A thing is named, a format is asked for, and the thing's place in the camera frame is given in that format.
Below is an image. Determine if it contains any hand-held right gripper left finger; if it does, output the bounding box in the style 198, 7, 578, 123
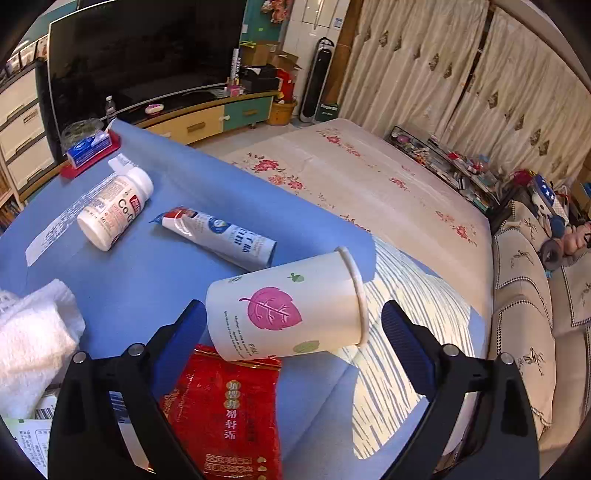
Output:
47, 299, 208, 480

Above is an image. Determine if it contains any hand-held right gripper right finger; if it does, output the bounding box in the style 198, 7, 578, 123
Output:
381, 299, 541, 480

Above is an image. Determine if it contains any red snack packet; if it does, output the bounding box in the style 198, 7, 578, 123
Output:
159, 344, 283, 480

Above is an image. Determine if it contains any white paper cup pink leaf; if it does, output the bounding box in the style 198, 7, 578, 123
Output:
205, 247, 370, 363

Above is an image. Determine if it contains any white blue toothpaste tube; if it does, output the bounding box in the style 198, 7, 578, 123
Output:
148, 208, 277, 272

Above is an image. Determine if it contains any white supplement bottle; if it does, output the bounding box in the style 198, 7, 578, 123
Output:
76, 167, 154, 252

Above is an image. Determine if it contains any white paper towel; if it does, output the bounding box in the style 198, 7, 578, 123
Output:
0, 278, 86, 418

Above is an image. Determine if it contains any blue tablecloth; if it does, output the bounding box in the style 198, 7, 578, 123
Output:
0, 120, 474, 480

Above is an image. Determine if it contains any beige sofa with deer covers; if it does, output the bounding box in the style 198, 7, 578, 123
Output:
489, 198, 591, 462

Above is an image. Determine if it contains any grey neck pillow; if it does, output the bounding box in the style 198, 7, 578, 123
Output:
540, 240, 568, 273

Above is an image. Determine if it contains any long white receipt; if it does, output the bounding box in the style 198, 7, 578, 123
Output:
25, 154, 137, 267

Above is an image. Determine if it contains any floral bed sheet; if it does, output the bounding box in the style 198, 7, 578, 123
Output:
221, 117, 494, 462

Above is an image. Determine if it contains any cluttered low shelf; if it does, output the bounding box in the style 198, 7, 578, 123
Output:
385, 124, 509, 213

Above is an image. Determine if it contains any small cardboard box with barcode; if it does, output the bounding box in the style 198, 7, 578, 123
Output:
4, 418, 51, 478

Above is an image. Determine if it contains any pile of plush toys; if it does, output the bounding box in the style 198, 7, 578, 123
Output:
508, 171, 591, 259

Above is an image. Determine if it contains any star patterned plush toy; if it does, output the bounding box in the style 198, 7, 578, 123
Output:
529, 178, 559, 208

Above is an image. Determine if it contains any blue tissue pack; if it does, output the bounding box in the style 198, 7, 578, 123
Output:
66, 121, 116, 168

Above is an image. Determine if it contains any yellow teal television cabinet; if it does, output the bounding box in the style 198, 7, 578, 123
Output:
134, 90, 278, 146

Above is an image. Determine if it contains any glass ashtray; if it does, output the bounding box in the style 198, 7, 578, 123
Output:
61, 119, 103, 146

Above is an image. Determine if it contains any yellow woven basket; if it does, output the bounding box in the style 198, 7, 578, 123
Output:
268, 99, 298, 127

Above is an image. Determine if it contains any white drawer unit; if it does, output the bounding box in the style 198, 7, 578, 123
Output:
0, 60, 58, 195

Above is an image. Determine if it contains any white tower fan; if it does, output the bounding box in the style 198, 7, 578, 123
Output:
300, 38, 335, 123

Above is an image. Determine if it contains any beige patterned curtain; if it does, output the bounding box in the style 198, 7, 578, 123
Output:
339, 0, 490, 139
462, 9, 591, 185

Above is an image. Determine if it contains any black television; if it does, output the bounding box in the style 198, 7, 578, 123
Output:
46, 0, 245, 162

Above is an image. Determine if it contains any open cardboard box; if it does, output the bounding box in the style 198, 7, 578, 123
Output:
270, 51, 303, 72
240, 41, 281, 68

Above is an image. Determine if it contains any white tall cabinet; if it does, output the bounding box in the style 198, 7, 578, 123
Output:
284, 0, 356, 100

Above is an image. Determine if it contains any artificial flower wall decoration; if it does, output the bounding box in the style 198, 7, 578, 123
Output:
261, 0, 287, 24

